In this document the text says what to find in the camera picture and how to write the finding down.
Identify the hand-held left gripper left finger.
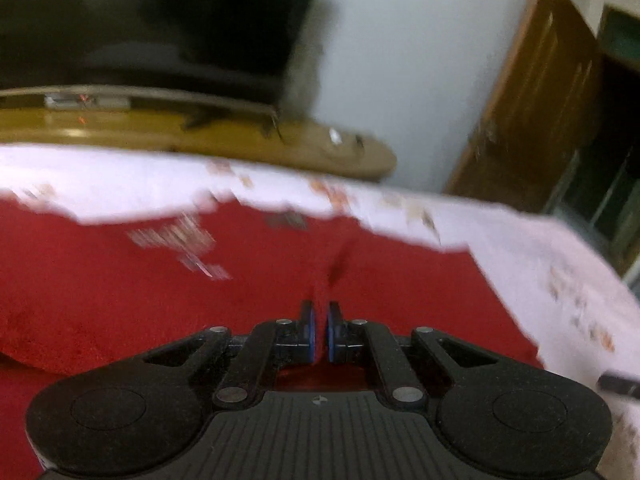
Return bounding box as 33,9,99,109
142,301,317,411

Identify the wooden television stand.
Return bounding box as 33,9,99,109
0,105,399,181

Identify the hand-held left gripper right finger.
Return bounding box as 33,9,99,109
325,301,502,413

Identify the brown wooden door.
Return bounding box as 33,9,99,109
442,0,607,214

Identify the red fleece garment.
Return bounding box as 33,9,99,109
0,196,546,480

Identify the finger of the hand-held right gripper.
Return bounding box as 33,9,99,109
596,370,640,402

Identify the white floral bed sheet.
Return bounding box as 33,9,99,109
0,142,640,480

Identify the black flat television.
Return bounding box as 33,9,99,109
0,0,328,128

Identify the silver set-top box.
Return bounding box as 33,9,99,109
44,93,132,110

